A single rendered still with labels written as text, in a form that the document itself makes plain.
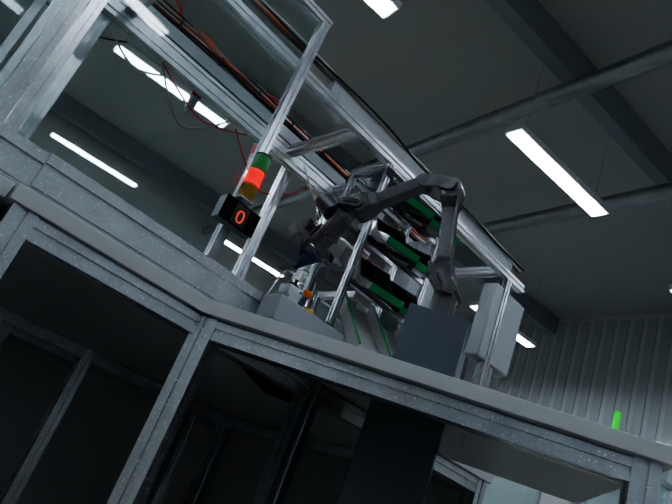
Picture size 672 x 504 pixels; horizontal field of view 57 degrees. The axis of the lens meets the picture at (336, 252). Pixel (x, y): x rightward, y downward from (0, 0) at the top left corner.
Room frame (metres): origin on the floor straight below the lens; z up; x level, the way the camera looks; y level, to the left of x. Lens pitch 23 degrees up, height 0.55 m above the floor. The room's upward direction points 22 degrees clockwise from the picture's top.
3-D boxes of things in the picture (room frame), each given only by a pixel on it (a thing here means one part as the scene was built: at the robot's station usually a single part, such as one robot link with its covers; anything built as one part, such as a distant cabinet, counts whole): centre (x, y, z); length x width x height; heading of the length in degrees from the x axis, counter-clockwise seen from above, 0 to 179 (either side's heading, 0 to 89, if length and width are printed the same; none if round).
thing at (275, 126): (1.62, 0.32, 1.46); 0.03 x 0.03 x 1.00; 37
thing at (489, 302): (3.11, -0.95, 1.43); 0.30 x 0.09 x 1.13; 127
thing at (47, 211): (1.97, 0.34, 0.85); 1.50 x 1.41 x 0.03; 127
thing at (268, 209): (2.75, 0.38, 1.56); 0.04 x 0.04 x 1.39; 37
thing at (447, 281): (1.37, -0.28, 1.15); 0.09 x 0.07 x 0.06; 151
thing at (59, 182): (1.33, 0.20, 0.91); 0.89 x 0.06 x 0.11; 127
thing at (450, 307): (1.37, -0.29, 1.09); 0.07 x 0.07 x 0.06; 74
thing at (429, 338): (1.37, -0.29, 0.96); 0.14 x 0.14 x 0.20; 74
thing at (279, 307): (1.39, 0.01, 0.93); 0.21 x 0.07 x 0.06; 127
